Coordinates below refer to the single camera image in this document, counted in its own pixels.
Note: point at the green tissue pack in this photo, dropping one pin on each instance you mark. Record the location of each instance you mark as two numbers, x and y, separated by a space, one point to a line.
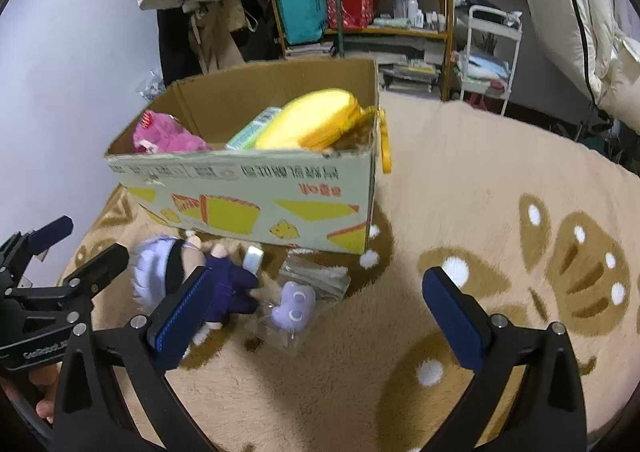
248 135

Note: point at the pink plush bear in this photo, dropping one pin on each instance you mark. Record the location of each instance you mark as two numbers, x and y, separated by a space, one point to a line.
158 132

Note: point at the teal bag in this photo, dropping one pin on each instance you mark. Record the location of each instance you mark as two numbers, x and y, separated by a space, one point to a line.
303 21

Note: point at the beige trench coat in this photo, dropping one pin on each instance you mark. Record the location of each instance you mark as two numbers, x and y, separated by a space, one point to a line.
210 37

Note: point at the purple-haired plush doll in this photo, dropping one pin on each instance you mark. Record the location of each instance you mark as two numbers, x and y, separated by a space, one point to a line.
222 290

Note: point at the beige patterned rug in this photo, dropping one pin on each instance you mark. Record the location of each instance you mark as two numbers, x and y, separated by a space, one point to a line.
532 225

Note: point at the white rolling cart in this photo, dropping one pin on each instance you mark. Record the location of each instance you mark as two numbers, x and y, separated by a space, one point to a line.
485 66

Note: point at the stack of books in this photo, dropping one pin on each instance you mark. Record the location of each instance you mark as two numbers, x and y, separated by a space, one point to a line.
323 49

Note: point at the purple frog plush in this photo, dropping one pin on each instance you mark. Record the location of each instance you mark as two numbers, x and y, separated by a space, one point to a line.
295 301

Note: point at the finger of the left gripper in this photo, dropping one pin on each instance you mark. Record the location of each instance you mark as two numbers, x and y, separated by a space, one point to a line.
39 241
101 270

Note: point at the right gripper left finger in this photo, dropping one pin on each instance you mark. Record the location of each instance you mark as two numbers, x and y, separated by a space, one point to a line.
91 413

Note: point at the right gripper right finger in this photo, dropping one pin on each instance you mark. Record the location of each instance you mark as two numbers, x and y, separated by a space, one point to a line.
548 412

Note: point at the person's left hand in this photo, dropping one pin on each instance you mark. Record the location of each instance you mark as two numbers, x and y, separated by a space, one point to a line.
45 380

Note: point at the wooden bookshelf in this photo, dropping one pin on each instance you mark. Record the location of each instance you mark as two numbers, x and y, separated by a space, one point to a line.
380 22

